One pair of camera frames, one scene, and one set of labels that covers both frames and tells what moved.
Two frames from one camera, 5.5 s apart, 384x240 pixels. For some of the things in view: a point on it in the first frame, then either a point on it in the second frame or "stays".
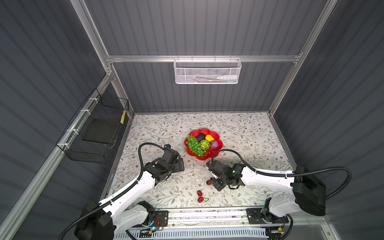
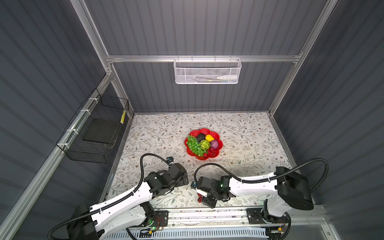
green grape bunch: x=194 y=145 stays
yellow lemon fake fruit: x=209 y=138 stays
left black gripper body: x=176 y=167 -> x=180 y=183
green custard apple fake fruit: x=204 y=144 stays
